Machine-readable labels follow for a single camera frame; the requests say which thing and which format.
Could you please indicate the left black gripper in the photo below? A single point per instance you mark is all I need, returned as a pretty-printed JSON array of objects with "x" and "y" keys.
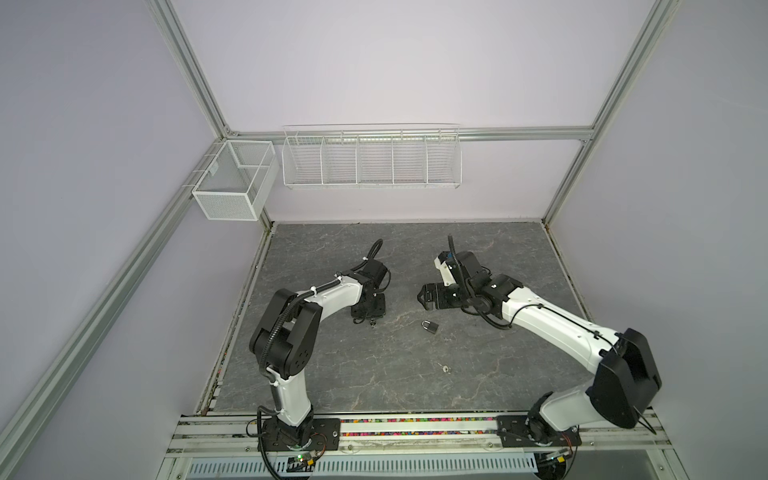
[{"x": 379, "y": 312}]

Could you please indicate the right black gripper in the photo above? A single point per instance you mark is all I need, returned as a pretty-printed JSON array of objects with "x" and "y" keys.
[{"x": 439, "y": 302}]

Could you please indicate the grey padlock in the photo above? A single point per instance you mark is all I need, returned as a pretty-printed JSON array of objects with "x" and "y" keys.
[{"x": 430, "y": 326}]

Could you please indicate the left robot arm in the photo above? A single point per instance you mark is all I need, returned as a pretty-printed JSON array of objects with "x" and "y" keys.
[{"x": 285, "y": 338}]

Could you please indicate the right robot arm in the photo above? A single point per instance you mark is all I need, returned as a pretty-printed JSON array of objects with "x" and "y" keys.
[{"x": 624, "y": 376}]

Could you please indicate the white mesh box basket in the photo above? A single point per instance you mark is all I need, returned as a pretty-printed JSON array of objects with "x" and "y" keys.
[{"x": 237, "y": 182}]

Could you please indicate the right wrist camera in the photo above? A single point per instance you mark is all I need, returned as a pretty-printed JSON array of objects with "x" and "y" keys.
[{"x": 444, "y": 264}]

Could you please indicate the white wire shelf basket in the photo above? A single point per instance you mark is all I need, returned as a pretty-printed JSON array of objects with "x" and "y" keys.
[{"x": 405, "y": 155}]

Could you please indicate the white vented cable duct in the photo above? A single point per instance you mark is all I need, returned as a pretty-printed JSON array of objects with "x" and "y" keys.
[{"x": 386, "y": 466}]

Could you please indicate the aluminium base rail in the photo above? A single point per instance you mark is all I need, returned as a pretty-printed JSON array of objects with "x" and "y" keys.
[{"x": 461, "y": 432}]

